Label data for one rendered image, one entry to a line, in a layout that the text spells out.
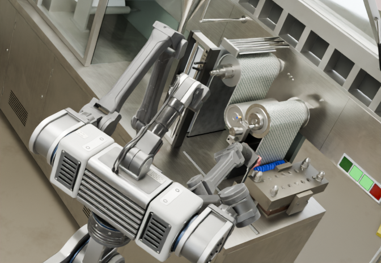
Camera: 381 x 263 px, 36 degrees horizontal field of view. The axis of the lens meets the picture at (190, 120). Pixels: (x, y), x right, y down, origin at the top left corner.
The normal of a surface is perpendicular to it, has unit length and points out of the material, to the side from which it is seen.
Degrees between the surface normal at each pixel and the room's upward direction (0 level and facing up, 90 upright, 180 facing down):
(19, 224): 0
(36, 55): 90
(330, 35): 90
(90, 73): 0
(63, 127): 0
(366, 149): 90
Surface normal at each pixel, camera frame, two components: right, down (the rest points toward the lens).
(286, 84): -0.75, 0.13
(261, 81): 0.57, 0.63
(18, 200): 0.32, -0.78
